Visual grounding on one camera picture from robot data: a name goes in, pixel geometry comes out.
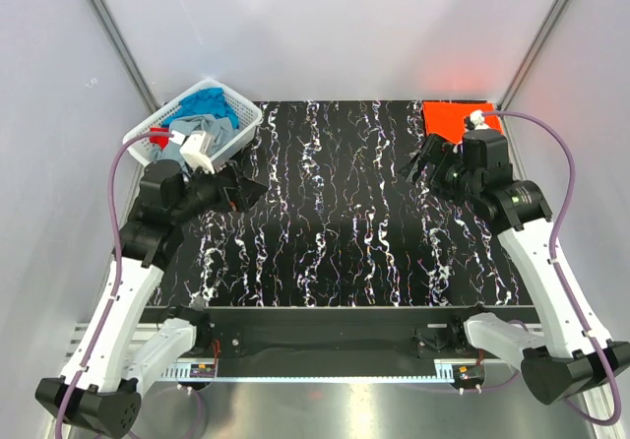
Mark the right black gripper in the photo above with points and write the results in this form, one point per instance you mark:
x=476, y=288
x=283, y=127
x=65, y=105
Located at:
x=437, y=151

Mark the aluminium frame rail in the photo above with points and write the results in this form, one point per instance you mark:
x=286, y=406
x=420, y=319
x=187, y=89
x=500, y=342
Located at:
x=203, y=367

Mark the black marble pattern mat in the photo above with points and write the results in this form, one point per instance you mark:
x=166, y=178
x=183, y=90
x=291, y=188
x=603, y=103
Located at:
x=338, y=226

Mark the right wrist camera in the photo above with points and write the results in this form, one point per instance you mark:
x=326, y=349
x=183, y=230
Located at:
x=476, y=121

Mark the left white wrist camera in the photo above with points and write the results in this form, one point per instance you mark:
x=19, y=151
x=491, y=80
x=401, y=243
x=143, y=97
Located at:
x=195, y=151

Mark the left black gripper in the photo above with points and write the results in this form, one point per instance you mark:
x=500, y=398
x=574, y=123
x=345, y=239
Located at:
x=235, y=194

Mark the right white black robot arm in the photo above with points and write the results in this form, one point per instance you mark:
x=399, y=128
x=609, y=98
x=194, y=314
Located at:
x=574, y=351

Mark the folded orange t shirt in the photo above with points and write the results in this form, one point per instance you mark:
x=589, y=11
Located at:
x=447, y=118

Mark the grey blue t shirt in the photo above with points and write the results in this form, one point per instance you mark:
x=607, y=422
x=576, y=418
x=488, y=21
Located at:
x=217, y=132

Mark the red t shirt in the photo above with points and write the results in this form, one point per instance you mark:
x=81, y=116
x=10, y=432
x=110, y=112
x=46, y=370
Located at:
x=159, y=137

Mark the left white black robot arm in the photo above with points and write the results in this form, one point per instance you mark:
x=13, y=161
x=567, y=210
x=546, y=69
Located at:
x=101, y=387

